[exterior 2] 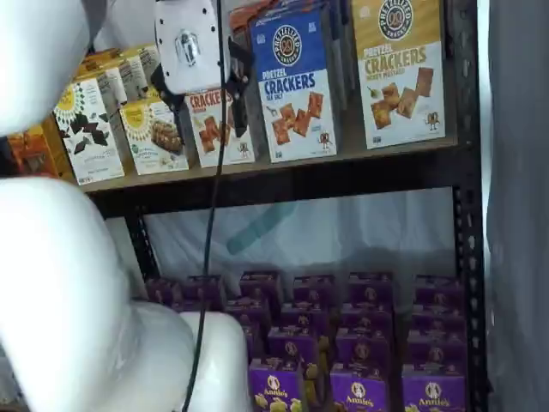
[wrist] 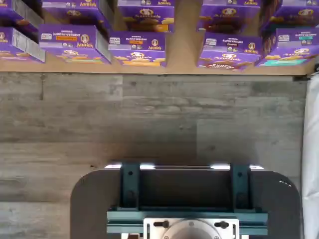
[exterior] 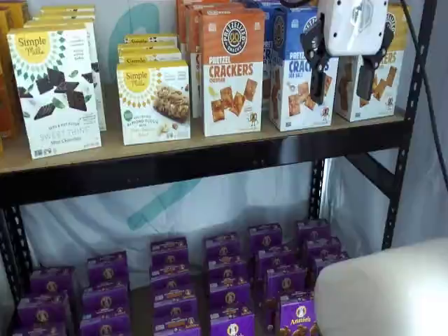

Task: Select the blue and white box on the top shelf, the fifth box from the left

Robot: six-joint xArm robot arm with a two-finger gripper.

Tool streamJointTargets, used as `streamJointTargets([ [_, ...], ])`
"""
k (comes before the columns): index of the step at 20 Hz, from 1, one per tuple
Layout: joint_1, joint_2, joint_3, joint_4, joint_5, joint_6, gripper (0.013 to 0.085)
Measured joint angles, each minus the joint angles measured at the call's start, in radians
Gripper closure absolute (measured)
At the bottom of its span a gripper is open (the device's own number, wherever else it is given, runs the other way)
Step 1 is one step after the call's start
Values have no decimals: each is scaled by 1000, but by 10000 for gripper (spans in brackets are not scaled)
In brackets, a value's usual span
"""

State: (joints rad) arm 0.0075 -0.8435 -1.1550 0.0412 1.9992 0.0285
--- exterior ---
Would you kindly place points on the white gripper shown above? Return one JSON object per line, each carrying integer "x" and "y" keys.
{"x": 353, "y": 28}

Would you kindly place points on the blue white pretzel crackers box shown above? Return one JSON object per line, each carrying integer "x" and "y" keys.
{"x": 267, "y": 31}
{"x": 292, "y": 91}

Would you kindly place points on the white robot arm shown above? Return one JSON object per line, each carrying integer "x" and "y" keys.
{"x": 385, "y": 290}

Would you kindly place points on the brown white pretzel crackers box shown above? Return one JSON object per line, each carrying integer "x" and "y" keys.
{"x": 344, "y": 94}

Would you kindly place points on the orange cheddar pretzel crackers box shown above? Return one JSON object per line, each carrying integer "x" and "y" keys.
{"x": 231, "y": 70}
{"x": 193, "y": 35}
{"x": 181, "y": 24}

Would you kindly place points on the purple Annie's snack box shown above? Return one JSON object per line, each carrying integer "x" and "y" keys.
{"x": 222, "y": 250}
{"x": 52, "y": 285}
{"x": 225, "y": 271}
{"x": 285, "y": 281}
{"x": 325, "y": 266}
{"x": 297, "y": 318}
{"x": 105, "y": 301}
{"x": 105, "y": 327}
{"x": 266, "y": 239}
{"x": 171, "y": 284}
{"x": 38, "y": 330}
{"x": 313, "y": 232}
{"x": 276, "y": 260}
{"x": 169, "y": 259}
{"x": 178, "y": 332}
{"x": 229, "y": 297}
{"x": 106, "y": 273}
{"x": 232, "y": 327}
{"x": 42, "y": 313}
{"x": 322, "y": 250}
{"x": 175, "y": 311}

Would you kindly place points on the wooden shelf board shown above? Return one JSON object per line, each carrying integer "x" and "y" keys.
{"x": 115, "y": 150}

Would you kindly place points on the Simple Mills sweet thins box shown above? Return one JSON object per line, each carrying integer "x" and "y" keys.
{"x": 66, "y": 8}
{"x": 99, "y": 70}
{"x": 63, "y": 15}
{"x": 52, "y": 94}

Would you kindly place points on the orange snack box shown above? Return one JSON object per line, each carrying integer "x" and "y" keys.
{"x": 6, "y": 87}
{"x": 19, "y": 14}

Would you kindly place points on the white backdrop sheet teal print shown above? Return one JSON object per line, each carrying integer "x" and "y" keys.
{"x": 105, "y": 224}

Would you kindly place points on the purple snack boxes row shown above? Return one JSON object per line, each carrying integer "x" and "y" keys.
{"x": 140, "y": 311}

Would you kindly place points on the black metal shelving frame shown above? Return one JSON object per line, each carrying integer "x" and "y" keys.
{"x": 210, "y": 164}

